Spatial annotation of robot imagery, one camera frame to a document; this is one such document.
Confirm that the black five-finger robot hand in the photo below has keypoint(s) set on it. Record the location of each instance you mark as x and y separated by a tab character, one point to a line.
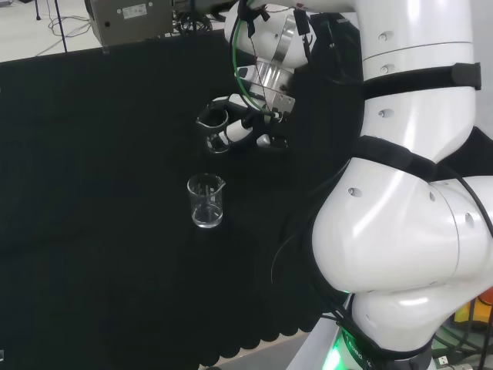
239	133

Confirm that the small clear glass beaker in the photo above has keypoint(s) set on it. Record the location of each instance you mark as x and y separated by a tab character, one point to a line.
210	143

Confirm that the clear glass beaker with spout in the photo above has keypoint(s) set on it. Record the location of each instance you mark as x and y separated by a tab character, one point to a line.
206	208

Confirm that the black table cloth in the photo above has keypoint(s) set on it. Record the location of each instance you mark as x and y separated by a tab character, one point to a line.
115	192

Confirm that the grey metal case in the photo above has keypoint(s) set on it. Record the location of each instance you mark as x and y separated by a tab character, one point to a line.
131	19

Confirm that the black tripod leg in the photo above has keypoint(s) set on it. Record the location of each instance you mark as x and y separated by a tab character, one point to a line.
61	25

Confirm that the yellow stop button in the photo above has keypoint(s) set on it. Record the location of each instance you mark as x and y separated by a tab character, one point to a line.
475	312

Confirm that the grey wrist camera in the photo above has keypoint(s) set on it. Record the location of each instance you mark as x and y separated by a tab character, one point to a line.
265	141

